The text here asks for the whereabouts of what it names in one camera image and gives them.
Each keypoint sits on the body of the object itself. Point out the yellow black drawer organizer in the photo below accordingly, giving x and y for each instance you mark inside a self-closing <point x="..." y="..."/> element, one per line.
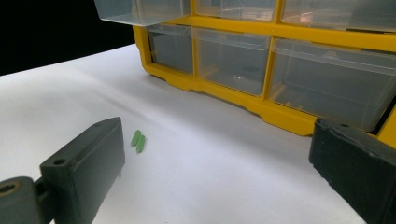
<point x="280" y="115"/>

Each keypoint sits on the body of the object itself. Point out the clear plastic organizer drawer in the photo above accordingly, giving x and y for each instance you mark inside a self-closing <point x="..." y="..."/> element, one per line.
<point x="171" y="49"/>
<point x="140" y="11"/>

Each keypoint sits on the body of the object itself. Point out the small green plastic part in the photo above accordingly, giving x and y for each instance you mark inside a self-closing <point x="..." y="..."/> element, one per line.
<point x="138" y="141"/>

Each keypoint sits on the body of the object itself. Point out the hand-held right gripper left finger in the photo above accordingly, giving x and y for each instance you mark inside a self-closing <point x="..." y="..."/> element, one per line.
<point x="90" y="168"/>

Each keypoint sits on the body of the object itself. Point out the grid of clear bins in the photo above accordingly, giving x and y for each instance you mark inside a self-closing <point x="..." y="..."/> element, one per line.
<point x="233" y="62"/>

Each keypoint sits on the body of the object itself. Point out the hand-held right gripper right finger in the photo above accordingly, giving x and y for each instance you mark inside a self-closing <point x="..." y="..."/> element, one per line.
<point x="361" y="168"/>

